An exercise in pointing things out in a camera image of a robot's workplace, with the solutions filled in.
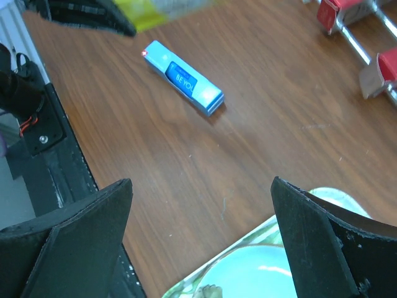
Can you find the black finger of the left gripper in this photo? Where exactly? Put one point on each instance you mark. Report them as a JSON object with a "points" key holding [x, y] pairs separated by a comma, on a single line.
{"points": [[84, 14]]}

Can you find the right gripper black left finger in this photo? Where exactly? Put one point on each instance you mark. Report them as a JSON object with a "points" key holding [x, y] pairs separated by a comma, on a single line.
{"points": [[68, 252]]}

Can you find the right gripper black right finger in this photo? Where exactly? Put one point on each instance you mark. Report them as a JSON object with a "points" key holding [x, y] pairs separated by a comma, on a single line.
{"points": [[333, 252]]}

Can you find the yellow toothpaste box edge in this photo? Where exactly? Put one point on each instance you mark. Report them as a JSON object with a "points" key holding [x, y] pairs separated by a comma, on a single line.
{"points": [[147, 14]]}

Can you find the red toothpaste box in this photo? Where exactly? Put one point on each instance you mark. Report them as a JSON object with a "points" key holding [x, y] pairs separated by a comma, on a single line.
{"points": [[379, 75], [333, 13]]}

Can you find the cream metal-rod shelf rack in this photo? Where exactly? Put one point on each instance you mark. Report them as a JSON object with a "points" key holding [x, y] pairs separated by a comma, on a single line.
{"points": [[354, 46]]}

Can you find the leaf-pattern serving tray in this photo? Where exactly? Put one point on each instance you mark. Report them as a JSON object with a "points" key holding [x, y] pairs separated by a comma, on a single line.
{"points": [[266, 234]]}

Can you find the green ceramic plate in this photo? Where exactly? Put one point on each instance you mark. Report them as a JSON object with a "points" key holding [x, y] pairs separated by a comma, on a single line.
{"points": [[252, 271]]}

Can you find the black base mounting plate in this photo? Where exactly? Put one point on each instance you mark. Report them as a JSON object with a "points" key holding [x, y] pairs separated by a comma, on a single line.
{"points": [[45, 170]]}

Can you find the blue toothpaste box centre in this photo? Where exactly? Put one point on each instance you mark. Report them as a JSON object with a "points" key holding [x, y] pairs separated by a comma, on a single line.
{"points": [[196, 88]]}

